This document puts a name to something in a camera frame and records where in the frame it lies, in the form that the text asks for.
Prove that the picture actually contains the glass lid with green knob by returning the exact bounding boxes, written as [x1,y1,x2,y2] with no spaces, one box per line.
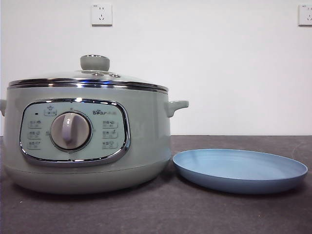
[8,54,169,93]

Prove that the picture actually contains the pale green electric steamer pot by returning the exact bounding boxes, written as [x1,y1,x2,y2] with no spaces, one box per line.
[0,82,190,195]

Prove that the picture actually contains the blue round plate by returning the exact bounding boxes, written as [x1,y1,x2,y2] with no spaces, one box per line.
[172,148,309,195]

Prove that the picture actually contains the white wall socket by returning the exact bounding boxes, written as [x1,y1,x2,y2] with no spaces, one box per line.
[298,4,312,27]
[91,2,114,27]

